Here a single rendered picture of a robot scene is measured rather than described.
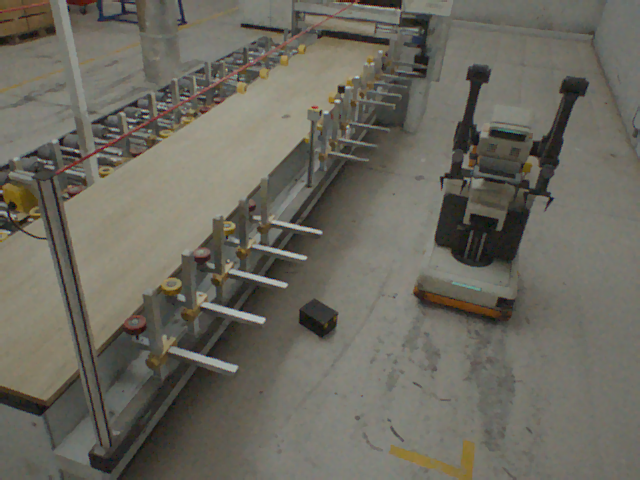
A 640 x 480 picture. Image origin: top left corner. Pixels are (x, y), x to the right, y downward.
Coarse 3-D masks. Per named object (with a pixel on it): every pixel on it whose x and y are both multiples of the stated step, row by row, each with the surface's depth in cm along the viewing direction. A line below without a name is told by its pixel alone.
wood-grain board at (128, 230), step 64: (320, 64) 513; (192, 128) 363; (256, 128) 370; (128, 192) 285; (192, 192) 289; (0, 256) 232; (128, 256) 237; (0, 320) 200; (64, 320) 201; (0, 384) 176; (64, 384) 178
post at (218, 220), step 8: (216, 216) 222; (216, 224) 223; (216, 232) 226; (216, 240) 228; (224, 240) 231; (216, 248) 230; (224, 248) 233; (216, 256) 232; (224, 256) 235; (216, 264) 235; (224, 264) 237; (216, 272) 237; (224, 272) 239; (216, 288) 242; (224, 288) 244; (216, 296) 245; (224, 296) 245
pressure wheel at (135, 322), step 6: (126, 318) 203; (132, 318) 204; (138, 318) 204; (144, 318) 204; (126, 324) 200; (132, 324) 201; (138, 324) 201; (144, 324) 201; (126, 330) 200; (132, 330) 199; (138, 330) 200; (144, 330) 202; (138, 336) 206
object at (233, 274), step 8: (200, 264) 245; (208, 264) 245; (208, 272) 245; (232, 272) 241; (240, 272) 242; (240, 280) 241; (248, 280) 239; (256, 280) 238; (264, 280) 238; (272, 280) 238; (272, 288) 237; (280, 288) 236
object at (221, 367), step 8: (136, 344) 206; (144, 344) 205; (168, 352) 202; (176, 352) 202; (184, 352) 202; (192, 352) 202; (184, 360) 202; (192, 360) 200; (200, 360) 199; (208, 360) 200; (216, 360) 200; (208, 368) 199; (216, 368) 198; (224, 368) 197; (232, 368) 197; (232, 376) 197
